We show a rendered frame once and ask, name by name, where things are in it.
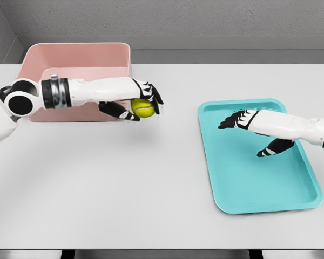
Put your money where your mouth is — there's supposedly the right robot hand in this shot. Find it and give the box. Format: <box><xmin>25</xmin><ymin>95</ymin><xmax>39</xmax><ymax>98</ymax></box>
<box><xmin>218</xmin><ymin>108</ymin><xmax>296</xmax><ymax>158</ymax></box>

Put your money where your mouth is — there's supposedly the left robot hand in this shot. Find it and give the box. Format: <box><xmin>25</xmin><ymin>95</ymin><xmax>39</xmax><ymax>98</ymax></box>
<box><xmin>98</xmin><ymin>76</ymin><xmax>165</xmax><ymax>122</ymax></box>

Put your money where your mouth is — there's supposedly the yellow tennis ball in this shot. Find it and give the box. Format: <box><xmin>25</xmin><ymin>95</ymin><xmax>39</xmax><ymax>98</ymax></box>
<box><xmin>130</xmin><ymin>98</ymin><xmax>155</xmax><ymax>119</ymax></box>

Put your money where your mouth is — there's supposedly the pink plastic basket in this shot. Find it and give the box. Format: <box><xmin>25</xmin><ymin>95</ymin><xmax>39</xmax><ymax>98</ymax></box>
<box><xmin>17</xmin><ymin>42</ymin><xmax>133</xmax><ymax>124</ymax></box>

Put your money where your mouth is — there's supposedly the blue plastic tray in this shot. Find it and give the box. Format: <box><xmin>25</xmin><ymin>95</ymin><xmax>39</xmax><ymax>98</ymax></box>
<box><xmin>197</xmin><ymin>98</ymin><xmax>324</xmax><ymax>216</ymax></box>

